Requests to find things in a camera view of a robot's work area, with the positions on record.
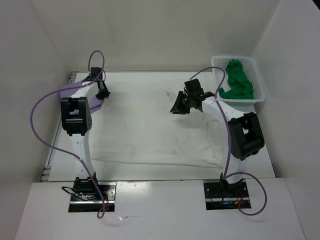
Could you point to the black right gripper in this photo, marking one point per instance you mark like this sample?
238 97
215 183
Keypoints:
178 108

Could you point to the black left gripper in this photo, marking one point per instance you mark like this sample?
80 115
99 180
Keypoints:
105 94

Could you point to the purple t shirt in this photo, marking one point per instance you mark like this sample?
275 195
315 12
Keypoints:
68 90

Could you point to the white t shirt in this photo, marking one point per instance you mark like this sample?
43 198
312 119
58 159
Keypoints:
138 128

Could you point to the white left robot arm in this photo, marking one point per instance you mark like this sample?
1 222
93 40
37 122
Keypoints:
76 103

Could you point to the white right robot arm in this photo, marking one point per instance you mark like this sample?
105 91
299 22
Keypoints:
244 134

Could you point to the white plastic laundry basket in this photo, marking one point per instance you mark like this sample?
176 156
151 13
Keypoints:
251 70

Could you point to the green t shirt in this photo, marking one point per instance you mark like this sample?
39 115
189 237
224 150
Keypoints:
240 87

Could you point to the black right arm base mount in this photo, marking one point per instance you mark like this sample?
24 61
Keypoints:
217 199

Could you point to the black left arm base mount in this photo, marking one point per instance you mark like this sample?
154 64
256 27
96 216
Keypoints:
91 202

